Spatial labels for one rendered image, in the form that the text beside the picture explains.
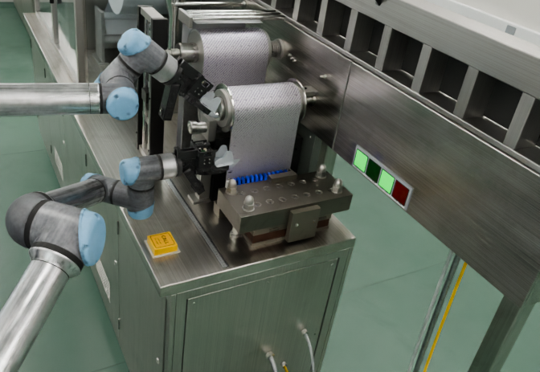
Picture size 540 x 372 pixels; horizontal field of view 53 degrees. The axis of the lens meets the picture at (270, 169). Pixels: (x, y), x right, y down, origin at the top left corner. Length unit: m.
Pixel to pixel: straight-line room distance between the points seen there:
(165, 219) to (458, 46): 0.99
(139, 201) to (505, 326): 1.06
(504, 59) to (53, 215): 1.02
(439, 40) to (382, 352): 1.70
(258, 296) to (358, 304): 1.26
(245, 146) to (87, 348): 1.28
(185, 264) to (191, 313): 0.15
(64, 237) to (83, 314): 1.51
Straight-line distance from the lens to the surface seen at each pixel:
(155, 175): 1.56
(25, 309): 1.19
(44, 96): 1.34
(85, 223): 1.23
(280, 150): 1.76
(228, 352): 1.85
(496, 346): 1.67
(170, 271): 1.56
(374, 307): 2.92
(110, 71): 1.45
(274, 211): 1.60
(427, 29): 1.42
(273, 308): 1.80
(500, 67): 1.28
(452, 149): 1.37
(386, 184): 1.56
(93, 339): 2.61
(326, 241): 1.74
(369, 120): 1.59
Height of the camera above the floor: 1.94
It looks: 30 degrees down
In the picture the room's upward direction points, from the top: 9 degrees clockwise
